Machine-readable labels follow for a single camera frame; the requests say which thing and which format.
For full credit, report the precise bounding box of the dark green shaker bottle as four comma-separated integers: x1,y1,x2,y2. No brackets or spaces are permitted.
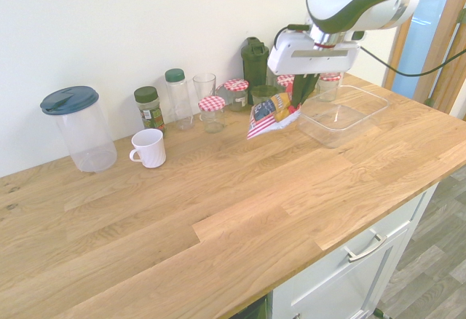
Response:
240,36,271,96

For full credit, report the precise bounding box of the metal drawer handle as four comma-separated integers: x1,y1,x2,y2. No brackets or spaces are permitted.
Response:
343,233,388,264

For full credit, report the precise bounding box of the clear bottle with green cap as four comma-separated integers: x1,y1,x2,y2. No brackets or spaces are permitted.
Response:
164,68,195,132

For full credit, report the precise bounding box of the green tub with dark lid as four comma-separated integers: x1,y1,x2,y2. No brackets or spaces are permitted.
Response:
250,84,281,109

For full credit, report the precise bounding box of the white drawer with handle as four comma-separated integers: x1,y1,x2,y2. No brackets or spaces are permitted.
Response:
271,183,440,319

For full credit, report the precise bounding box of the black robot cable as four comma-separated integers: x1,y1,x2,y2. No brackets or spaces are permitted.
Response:
275,23,466,78

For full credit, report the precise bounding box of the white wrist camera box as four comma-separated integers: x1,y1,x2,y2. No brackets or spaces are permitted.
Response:
266,28,316,76

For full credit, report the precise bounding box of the glass jar red checkered lid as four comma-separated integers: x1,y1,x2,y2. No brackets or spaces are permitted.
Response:
223,78,250,113
197,95,227,135
317,72,344,103
276,74,296,95

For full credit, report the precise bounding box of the white ceramic mug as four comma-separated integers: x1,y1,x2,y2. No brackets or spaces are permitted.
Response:
128,127,167,170

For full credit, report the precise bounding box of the red white blue chip bag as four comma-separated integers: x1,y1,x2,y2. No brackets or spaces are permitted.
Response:
246,92,303,141

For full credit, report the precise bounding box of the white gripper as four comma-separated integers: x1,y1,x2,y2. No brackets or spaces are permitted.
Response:
289,39,362,107

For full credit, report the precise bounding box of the spice jar with dark lid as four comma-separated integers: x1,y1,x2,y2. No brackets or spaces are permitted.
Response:
133,85,167,138

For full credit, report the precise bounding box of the clear pitcher with blue lid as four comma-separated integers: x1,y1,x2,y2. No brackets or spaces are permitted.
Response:
39,85,119,173

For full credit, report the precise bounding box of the tall clear drinking glass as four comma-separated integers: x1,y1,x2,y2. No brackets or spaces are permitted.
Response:
191,73,218,117

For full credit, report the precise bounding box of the clear plastic rectangular container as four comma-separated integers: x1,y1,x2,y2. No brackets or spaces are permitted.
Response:
297,84,391,150

